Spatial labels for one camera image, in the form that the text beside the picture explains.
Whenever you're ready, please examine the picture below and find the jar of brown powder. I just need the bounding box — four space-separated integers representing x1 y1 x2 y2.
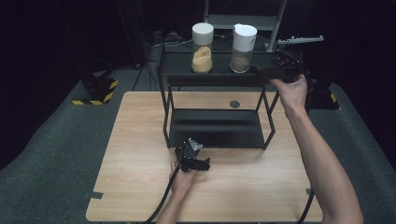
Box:
229 22 259 74

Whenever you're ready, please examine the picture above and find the grey metal stand frame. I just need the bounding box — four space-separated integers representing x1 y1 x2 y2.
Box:
204 0 288 53

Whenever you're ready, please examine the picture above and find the black two-tier metal rack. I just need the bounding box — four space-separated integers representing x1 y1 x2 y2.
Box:
155 41 292 151

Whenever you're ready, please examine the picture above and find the jar of yellow granules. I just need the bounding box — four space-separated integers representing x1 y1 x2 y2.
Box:
191 21 215 75

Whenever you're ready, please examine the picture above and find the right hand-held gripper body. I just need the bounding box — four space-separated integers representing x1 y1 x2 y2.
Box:
274 35 325 83

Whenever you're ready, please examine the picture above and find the person's left hand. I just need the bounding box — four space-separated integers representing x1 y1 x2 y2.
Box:
170 158 199 194

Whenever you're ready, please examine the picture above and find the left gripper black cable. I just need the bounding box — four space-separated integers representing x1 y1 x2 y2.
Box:
144 163 183 224

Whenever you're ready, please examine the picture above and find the striped black stand base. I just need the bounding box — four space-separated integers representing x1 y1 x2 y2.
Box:
70 73 120 106
307 78 341 110

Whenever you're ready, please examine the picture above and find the white floor cable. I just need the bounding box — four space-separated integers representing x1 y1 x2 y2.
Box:
151 29 194 49

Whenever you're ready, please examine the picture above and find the person's right hand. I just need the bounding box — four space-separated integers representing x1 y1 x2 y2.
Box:
269 74 309 119

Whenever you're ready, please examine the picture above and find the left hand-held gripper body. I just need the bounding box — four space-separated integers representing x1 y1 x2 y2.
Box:
175 137 204 174

